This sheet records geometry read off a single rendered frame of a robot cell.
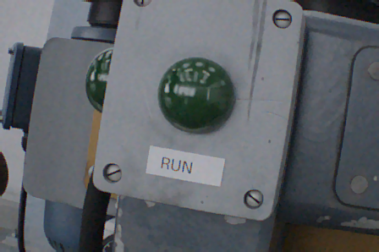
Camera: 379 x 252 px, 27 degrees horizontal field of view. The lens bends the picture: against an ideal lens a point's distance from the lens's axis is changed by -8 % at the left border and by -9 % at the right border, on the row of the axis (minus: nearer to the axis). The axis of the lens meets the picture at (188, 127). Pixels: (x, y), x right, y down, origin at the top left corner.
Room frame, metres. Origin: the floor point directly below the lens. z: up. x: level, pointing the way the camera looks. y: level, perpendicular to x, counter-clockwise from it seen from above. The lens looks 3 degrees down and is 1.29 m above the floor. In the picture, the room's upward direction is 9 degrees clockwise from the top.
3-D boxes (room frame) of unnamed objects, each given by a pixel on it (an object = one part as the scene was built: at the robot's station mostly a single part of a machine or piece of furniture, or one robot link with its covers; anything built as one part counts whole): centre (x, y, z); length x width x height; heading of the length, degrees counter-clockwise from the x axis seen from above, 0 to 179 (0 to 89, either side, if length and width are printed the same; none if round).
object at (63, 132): (0.80, 0.01, 1.23); 0.28 x 0.07 x 0.16; 80
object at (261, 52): (0.35, -0.01, 1.29); 0.08 x 0.05 x 0.09; 80
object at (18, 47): (0.86, 0.17, 1.25); 0.10 x 0.08 x 0.12; 15
